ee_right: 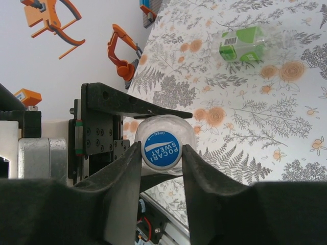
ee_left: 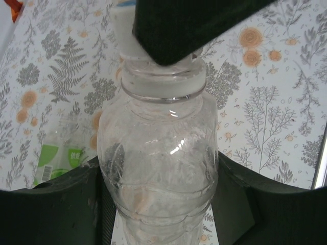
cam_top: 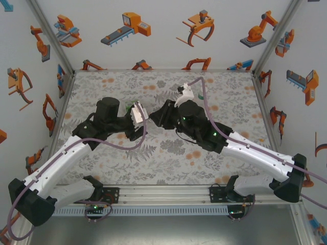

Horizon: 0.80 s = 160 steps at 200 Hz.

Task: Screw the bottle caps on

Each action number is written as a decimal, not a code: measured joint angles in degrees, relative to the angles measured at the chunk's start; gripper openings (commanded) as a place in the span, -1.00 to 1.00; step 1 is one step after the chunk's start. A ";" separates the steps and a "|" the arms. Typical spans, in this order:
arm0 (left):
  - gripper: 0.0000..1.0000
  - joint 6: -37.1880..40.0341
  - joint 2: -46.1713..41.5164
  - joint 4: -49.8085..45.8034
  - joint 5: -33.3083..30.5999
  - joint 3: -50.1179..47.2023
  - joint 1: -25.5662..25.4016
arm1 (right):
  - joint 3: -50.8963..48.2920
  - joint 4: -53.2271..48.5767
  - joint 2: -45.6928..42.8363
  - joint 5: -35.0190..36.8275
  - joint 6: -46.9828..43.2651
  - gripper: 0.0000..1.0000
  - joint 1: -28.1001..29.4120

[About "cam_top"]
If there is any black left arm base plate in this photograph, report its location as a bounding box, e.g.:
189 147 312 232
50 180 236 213
73 187 121 204

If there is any clear bottle light green label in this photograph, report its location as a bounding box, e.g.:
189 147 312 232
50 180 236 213
124 100 141 113

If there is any aluminium frame post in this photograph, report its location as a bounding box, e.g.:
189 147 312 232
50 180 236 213
251 0 305 76
25 0 76 77

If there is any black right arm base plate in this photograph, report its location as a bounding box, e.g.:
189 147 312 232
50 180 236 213
208 185 230 204

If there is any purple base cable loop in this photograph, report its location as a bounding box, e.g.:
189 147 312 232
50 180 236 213
84 200 112 223
228 201 256 222

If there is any slotted grey cable duct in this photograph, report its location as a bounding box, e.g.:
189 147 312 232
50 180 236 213
52 206 229 217

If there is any floral patterned table mat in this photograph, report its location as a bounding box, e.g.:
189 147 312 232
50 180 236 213
50 70 281 186

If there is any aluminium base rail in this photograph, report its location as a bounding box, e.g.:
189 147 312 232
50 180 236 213
51 184 282 205

